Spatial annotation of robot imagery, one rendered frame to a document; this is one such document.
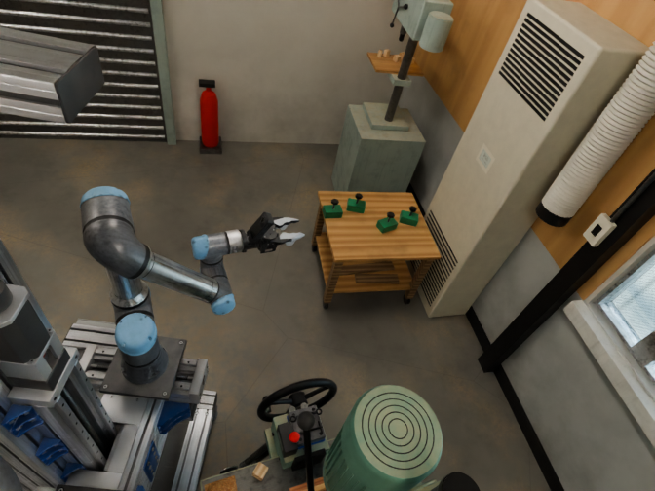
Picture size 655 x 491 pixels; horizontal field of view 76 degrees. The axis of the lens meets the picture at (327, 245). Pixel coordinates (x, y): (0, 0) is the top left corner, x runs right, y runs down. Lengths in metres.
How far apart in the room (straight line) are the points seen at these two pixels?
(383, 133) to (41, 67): 2.68
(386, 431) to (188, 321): 1.98
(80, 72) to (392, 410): 0.71
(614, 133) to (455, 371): 1.58
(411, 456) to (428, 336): 2.06
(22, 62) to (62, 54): 0.04
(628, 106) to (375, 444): 1.57
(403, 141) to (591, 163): 1.38
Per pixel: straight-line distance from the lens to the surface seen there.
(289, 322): 2.66
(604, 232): 2.08
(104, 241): 1.13
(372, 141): 2.98
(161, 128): 3.84
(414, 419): 0.86
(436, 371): 2.75
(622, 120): 1.99
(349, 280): 2.70
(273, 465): 1.41
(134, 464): 1.64
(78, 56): 0.54
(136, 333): 1.44
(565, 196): 2.13
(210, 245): 1.36
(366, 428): 0.83
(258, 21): 3.48
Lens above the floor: 2.26
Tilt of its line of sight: 47 degrees down
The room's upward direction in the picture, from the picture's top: 15 degrees clockwise
